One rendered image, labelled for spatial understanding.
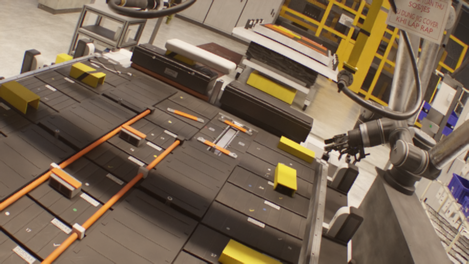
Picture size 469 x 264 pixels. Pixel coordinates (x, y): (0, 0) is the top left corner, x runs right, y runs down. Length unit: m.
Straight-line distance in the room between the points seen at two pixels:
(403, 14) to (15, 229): 1.75
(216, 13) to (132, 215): 9.86
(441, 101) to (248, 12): 7.31
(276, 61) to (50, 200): 5.51
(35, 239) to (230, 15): 10.01
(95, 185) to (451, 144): 1.28
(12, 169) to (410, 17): 1.69
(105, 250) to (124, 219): 0.14
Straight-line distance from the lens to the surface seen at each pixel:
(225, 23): 10.65
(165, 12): 1.44
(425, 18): 1.86
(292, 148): 1.76
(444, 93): 4.03
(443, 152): 1.67
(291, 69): 6.23
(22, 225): 0.87
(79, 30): 4.81
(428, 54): 2.22
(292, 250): 1.15
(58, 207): 0.94
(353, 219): 1.54
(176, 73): 1.99
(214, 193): 1.22
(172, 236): 0.98
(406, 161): 1.63
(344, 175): 1.98
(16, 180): 0.98
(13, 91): 1.33
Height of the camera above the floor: 1.59
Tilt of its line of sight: 20 degrees down
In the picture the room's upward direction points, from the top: 24 degrees clockwise
